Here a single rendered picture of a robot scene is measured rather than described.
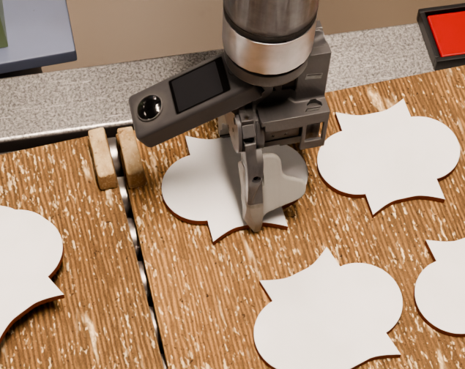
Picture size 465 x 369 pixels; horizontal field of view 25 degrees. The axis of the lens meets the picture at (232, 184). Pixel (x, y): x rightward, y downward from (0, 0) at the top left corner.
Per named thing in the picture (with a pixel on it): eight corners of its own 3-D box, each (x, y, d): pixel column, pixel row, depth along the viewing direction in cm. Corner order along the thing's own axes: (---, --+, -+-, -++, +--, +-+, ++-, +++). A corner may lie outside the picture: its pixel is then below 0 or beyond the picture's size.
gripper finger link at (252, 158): (267, 211, 96) (261, 125, 91) (250, 214, 96) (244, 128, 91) (255, 184, 100) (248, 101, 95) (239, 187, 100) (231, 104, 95)
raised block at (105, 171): (89, 143, 108) (86, 128, 105) (107, 140, 108) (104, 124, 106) (100, 192, 105) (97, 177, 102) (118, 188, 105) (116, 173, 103)
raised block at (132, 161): (117, 141, 108) (115, 126, 106) (135, 138, 108) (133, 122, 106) (128, 190, 105) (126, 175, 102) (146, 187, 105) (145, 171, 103)
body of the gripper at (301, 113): (324, 152, 97) (339, 68, 87) (232, 170, 96) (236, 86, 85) (302, 87, 101) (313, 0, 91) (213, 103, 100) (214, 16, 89)
